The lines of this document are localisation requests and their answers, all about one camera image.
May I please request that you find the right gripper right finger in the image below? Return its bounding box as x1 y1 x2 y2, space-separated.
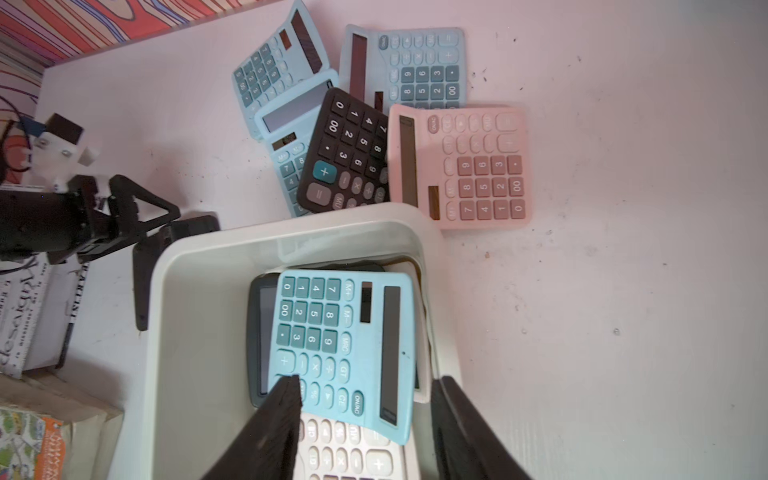
431 376 530 480

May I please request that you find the newspaper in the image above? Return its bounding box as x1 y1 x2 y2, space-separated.
1 254 89 379

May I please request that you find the black calculator under pile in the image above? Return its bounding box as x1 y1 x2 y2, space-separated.
297 87 390 213

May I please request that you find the pink calculator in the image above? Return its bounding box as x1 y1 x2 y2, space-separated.
293 410 406 480
387 105 533 231

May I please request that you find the black calculator face down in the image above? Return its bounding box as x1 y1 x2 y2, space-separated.
132 212 221 332

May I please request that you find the black calculator face up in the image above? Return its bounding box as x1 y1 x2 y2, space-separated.
246 270 385 405

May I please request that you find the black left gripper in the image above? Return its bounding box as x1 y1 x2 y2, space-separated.
1 175 180 264

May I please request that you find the colourful children's book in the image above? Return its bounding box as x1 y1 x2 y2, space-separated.
1 371 124 479

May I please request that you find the cream plastic storage box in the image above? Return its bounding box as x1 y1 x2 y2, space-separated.
140 203 461 479

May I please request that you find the blue calculator far corner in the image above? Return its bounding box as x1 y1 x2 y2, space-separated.
339 24 468 114

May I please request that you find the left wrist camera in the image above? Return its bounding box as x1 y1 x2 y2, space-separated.
25 113 98 193

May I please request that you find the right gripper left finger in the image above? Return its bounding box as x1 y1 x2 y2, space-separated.
203 375 302 479

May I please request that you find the small blue calculator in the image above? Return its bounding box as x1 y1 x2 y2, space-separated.
254 69 339 217

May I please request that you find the pink calculator behind box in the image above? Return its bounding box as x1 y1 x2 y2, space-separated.
387 105 533 231

